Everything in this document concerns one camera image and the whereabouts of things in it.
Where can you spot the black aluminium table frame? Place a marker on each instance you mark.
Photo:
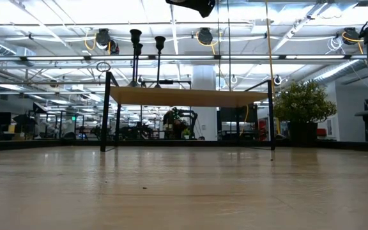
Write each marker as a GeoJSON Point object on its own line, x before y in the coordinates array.
{"type": "Point", "coordinates": [43, 145]}

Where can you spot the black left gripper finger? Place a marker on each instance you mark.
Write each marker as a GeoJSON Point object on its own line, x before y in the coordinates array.
{"type": "Point", "coordinates": [200, 6]}

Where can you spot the wooden shelf riser, black legs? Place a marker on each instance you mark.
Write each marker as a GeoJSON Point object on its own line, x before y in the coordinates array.
{"type": "Point", "coordinates": [187, 97]}

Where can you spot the green potted plant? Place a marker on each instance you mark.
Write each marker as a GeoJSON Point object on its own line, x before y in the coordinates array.
{"type": "Point", "coordinates": [302, 102]}

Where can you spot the long ceiling light strip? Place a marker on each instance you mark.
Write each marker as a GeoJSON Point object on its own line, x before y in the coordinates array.
{"type": "Point", "coordinates": [171, 57]}

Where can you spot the black candlestick holder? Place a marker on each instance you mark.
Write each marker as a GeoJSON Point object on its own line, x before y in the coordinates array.
{"type": "Point", "coordinates": [160, 41]}
{"type": "Point", "coordinates": [138, 48]}
{"type": "Point", "coordinates": [135, 33]}

